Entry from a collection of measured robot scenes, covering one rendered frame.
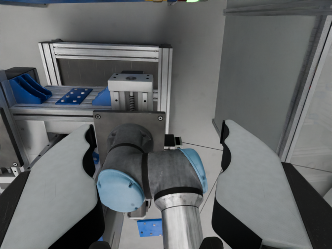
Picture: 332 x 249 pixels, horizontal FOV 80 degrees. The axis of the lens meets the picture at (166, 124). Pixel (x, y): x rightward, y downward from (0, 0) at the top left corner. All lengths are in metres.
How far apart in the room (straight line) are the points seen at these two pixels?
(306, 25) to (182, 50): 0.98
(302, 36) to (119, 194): 0.72
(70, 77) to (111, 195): 1.17
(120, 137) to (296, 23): 0.68
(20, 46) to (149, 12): 0.98
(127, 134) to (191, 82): 1.16
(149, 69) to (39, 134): 0.83
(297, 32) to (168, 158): 0.60
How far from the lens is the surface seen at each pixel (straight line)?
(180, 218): 0.45
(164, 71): 1.40
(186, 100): 1.73
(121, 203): 0.51
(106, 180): 0.48
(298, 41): 0.83
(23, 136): 0.91
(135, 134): 0.60
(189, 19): 1.61
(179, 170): 0.47
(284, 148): 0.86
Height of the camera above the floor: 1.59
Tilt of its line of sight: 61 degrees down
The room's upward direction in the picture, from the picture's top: 177 degrees clockwise
